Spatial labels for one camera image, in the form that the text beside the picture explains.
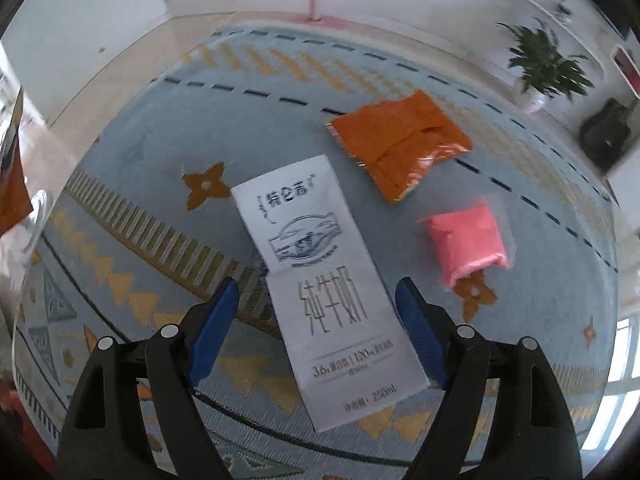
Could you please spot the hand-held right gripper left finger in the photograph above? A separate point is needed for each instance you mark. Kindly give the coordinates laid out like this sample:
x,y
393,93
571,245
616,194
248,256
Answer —
x,y
212,340

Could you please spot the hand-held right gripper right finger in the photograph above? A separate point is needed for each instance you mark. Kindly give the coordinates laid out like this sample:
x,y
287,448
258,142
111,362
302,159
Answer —
x,y
422,340

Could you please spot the white milk carton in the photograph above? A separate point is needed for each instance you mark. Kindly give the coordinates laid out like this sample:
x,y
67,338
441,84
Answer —
x,y
330,310

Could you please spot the pink packet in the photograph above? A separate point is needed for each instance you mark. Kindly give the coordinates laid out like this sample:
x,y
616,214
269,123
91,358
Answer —
x,y
467,240

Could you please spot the orange snack packet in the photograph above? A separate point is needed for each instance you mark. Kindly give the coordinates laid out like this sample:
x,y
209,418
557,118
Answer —
x,y
400,145

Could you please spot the bright window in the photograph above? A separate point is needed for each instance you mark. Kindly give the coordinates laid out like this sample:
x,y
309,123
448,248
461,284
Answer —
x,y
612,400

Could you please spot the blue patterned rug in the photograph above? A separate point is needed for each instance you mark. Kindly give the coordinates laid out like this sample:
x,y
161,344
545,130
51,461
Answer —
x,y
150,125

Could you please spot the black bag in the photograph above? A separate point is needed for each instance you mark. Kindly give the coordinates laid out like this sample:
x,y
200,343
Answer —
x,y
605,132

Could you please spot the green potted plant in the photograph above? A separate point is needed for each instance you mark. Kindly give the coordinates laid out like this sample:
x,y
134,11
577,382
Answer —
x,y
542,65

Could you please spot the small shelf figurine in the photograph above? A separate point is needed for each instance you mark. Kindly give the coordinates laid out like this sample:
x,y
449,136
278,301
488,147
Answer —
x,y
563,9

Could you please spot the red picture frame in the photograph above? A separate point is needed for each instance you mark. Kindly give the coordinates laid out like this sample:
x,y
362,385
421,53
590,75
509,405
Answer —
x,y
627,67

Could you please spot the white curved wall shelf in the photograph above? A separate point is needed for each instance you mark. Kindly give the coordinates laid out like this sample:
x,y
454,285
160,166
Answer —
x,y
580,35

